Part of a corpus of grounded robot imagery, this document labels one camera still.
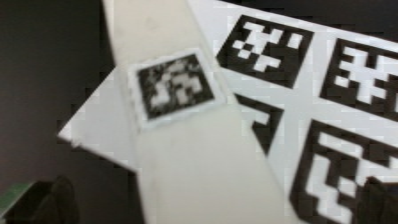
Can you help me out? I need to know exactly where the white marker sheet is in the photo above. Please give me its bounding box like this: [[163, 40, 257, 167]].
[[58, 0, 398, 224]]

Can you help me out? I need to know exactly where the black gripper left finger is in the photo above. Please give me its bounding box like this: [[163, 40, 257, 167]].
[[0, 176, 79, 224]]

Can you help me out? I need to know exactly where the white cabinet block with markers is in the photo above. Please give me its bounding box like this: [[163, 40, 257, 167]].
[[101, 0, 296, 224]]

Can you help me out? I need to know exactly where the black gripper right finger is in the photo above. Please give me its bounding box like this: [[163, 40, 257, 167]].
[[357, 177, 398, 224]]

